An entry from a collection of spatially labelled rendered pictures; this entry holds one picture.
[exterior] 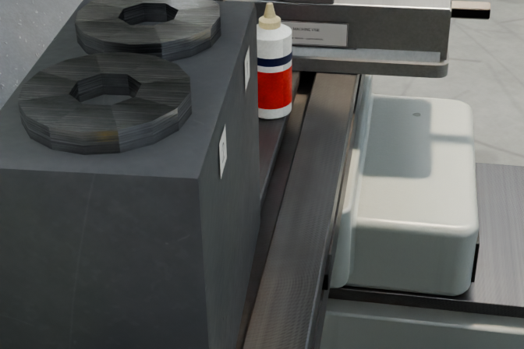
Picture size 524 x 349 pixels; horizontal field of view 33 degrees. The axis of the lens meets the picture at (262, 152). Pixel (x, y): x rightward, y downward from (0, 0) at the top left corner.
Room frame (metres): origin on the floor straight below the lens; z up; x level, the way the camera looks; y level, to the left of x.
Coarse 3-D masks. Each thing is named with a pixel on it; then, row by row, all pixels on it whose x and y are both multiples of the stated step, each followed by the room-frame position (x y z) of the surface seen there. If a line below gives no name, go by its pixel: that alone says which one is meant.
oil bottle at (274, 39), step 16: (272, 16) 0.75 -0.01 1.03; (272, 32) 0.74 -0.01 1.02; (288, 32) 0.74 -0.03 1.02; (272, 48) 0.73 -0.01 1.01; (288, 48) 0.74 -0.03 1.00; (272, 64) 0.73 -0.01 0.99; (288, 64) 0.74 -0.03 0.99; (272, 80) 0.73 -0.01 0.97; (288, 80) 0.74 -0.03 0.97; (272, 96) 0.73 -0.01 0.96; (288, 96) 0.74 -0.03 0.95; (272, 112) 0.73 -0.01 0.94; (288, 112) 0.74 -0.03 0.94
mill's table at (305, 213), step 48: (336, 96) 0.78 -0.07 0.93; (288, 144) 0.73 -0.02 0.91; (336, 144) 0.69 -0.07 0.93; (288, 192) 0.61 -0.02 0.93; (336, 192) 0.62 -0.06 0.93; (288, 240) 0.55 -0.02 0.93; (336, 240) 0.63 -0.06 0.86; (288, 288) 0.49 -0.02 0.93; (240, 336) 0.47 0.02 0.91; (288, 336) 0.44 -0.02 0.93
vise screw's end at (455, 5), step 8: (456, 8) 0.87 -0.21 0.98; (464, 8) 0.87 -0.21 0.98; (472, 8) 0.87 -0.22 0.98; (480, 8) 0.87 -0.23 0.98; (488, 8) 0.87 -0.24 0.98; (456, 16) 0.87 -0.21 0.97; (464, 16) 0.87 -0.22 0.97; (472, 16) 0.87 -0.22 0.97; (480, 16) 0.87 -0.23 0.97; (488, 16) 0.87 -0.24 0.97
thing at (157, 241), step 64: (128, 0) 0.54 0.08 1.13; (192, 0) 0.54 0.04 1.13; (64, 64) 0.45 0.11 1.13; (128, 64) 0.44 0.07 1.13; (192, 64) 0.47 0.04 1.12; (256, 64) 0.56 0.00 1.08; (0, 128) 0.40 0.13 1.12; (64, 128) 0.38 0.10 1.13; (128, 128) 0.38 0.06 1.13; (192, 128) 0.40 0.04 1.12; (256, 128) 0.55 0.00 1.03; (0, 192) 0.36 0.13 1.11; (64, 192) 0.36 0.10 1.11; (128, 192) 0.35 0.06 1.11; (192, 192) 0.35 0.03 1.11; (256, 192) 0.54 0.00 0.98; (0, 256) 0.36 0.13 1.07; (64, 256) 0.36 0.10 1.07; (128, 256) 0.35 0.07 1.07; (192, 256) 0.35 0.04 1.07; (0, 320) 0.36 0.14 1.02; (64, 320) 0.36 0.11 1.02; (128, 320) 0.35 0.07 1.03; (192, 320) 0.35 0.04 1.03
